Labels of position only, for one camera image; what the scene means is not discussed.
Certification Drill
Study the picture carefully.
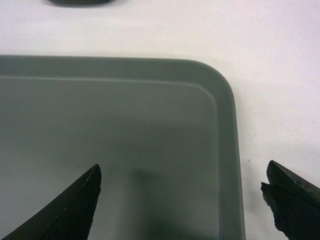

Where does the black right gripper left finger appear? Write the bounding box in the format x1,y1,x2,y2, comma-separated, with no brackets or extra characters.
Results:
4,164,102,240

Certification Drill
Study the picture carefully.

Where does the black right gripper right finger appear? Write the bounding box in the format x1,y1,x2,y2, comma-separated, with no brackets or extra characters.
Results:
260,160,320,240

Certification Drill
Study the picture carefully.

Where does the grey rectangular serving tray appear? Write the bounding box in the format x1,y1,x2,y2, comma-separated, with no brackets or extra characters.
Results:
0,55,246,240

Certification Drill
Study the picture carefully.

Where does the black round barcode scanner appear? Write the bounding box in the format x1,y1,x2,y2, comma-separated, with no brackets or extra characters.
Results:
49,0,111,6

